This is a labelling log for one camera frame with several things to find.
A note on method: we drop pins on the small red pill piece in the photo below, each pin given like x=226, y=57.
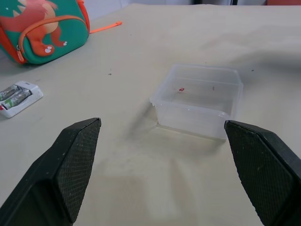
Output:
x=181, y=89

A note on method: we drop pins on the green dinosaur bag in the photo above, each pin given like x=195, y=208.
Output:
x=35, y=26

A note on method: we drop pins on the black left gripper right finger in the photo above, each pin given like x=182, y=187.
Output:
x=265, y=169

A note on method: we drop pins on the clear plastic container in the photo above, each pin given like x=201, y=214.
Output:
x=195, y=106

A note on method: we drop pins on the white battery case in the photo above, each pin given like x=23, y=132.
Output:
x=33, y=93

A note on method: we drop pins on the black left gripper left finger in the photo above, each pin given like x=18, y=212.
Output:
x=47, y=174

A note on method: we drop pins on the silver green battery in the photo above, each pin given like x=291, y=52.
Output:
x=9, y=91
x=17, y=97

